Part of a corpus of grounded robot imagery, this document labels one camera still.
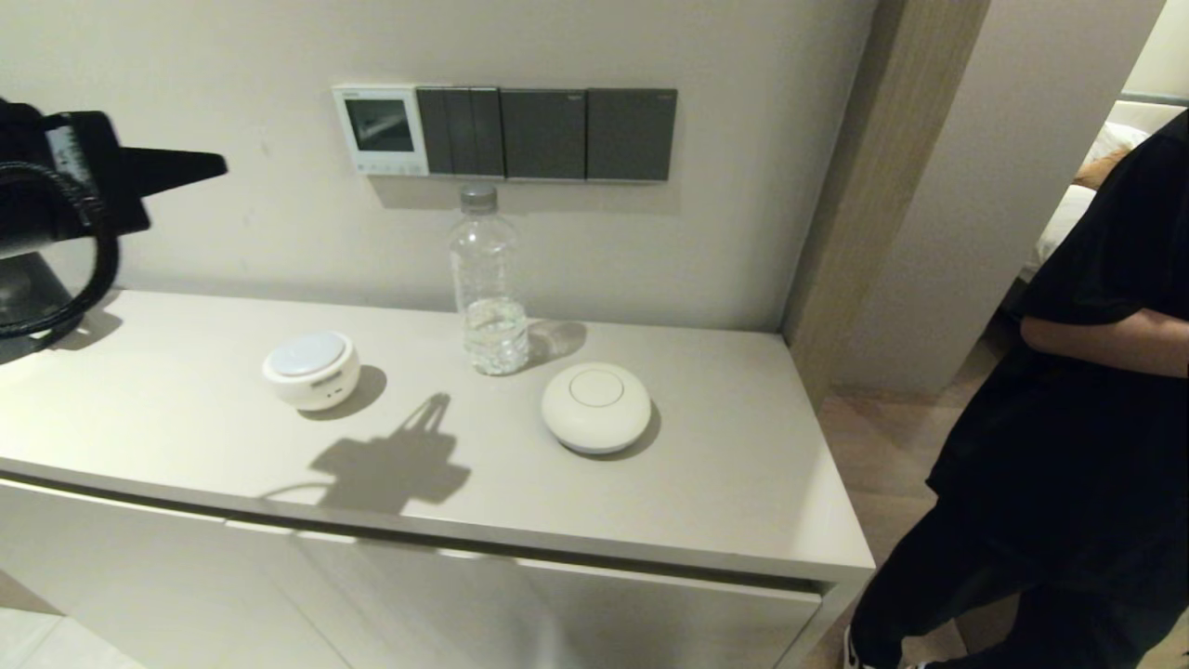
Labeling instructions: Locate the person in black clothes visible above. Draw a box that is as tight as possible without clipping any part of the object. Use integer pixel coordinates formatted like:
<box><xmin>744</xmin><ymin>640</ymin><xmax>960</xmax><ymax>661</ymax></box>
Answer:
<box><xmin>843</xmin><ymin>110</ymin><xmax>1189</xmax><ymax>669</ymax></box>

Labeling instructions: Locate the clear plastic water bottle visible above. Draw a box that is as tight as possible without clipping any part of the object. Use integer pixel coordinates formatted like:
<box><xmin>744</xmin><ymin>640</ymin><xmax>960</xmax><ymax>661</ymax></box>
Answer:
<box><xmin>449</xmin><ymin>183</ymin><xmax>531</xmax><ymax>377</ymax></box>

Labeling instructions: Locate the grey cabinet door wide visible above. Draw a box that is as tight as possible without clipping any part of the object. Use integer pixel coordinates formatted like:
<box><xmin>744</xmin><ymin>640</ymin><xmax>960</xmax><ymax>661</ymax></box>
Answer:
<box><xmin>228</xmin><ymin>518</ymin><xmax>823</xmax><ymax>669</ymax></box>

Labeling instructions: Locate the brown pillow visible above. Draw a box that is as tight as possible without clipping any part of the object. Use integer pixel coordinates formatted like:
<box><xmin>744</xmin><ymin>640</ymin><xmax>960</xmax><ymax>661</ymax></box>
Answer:
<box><xmin>1073</xmin><ymin>149</ymin><xmax>1132</xmax><ymax>191</ymax></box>

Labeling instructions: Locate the person right bare forearm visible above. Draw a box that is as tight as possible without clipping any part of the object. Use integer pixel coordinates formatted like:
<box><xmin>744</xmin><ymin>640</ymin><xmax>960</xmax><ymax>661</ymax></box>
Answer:
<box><xmin>1020</xmin><ymin>309</ymin><xmax>1189</xmax><ymax>378</ymax></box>

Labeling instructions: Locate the white bed duvet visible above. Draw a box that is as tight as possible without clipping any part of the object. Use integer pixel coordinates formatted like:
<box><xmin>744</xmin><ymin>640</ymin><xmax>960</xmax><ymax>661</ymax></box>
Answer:
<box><xmin>1020</xmin><ymin>183</ymin><xmax>1099</xmax><ymax>280</ymax></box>

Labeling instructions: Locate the black glossy stand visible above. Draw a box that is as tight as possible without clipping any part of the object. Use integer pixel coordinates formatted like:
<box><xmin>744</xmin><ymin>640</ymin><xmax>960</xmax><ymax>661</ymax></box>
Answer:
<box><xmin>0</xmin><ymin>253</ymin><xmax>75</xmax><ymax>363</ymax></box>

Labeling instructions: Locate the grey cabinet door narrow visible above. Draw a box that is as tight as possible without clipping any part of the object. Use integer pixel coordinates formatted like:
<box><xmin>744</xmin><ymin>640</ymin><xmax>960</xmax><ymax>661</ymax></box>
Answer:
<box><xmin>0</xmin><ymin>476</ymin><xmax>354</xmax><ymax>669</ymax></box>

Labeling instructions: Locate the white pillow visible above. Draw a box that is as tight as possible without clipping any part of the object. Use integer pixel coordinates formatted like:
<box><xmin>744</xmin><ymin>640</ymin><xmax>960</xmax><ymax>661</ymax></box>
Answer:
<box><xmin>1082</xmin><ymin>121</ymin><xmax>1153</xmax><ymax>168</ymax></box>

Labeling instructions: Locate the white round dome device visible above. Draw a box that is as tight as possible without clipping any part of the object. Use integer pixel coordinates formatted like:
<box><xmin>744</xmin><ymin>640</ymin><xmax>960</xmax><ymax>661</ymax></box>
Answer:
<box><xmin>541</xmin><ymin>361</ymin><xmax>653</xmax><ymax>455</ymax></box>

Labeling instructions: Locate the grey sideboard cabinet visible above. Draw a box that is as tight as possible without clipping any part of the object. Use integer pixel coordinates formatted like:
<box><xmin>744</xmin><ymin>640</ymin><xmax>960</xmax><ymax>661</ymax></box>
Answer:
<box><xmin>0</xmin><ymin>288</ymin><xmax>877</xmax><ymax>669</ymax></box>

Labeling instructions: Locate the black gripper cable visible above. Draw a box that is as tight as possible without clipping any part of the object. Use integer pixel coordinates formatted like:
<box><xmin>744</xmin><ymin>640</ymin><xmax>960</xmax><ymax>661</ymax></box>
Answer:
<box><xmin>0</xmin><ymin>161</ymin><xmax>122</xmax><ymax>339</ymax></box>

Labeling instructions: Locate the white round smart speaker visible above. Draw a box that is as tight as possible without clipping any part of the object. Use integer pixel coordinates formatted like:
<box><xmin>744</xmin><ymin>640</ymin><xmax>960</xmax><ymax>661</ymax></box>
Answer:
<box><xmin>262</xmin><ymin>332</ymin><xmax>361</xmax><ymax>413</ymax></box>

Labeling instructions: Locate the beige upholstered headboard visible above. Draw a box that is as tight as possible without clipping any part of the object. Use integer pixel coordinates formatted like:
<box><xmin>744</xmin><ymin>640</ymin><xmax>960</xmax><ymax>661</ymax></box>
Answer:
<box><xmin>1110</xmin><ymin>91</ymin><xmax>1189</xmax><ymax>136</ymax></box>

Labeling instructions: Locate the wooden door frame post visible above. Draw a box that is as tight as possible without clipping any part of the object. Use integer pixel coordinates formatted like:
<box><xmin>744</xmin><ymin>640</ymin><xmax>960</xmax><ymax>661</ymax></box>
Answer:
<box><xmin>780</xmin><ymin>0</ymin><xmax>992</xmax><ymax>410</ymax></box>

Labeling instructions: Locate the grey triple rocker switch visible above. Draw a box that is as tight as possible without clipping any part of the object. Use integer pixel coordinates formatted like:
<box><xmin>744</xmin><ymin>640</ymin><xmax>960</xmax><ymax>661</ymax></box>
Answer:
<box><xmin>415</xmin><ymin>86</ymin><xmax>505</xmax><ymax>179</ymax></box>

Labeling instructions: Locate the white wall thermostat panel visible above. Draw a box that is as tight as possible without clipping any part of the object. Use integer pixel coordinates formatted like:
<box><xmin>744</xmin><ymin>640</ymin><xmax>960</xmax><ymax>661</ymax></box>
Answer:
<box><xmin>332</xmin><ymin>85</ymin><xmax>430</xmax><ymax>177</ymax></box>

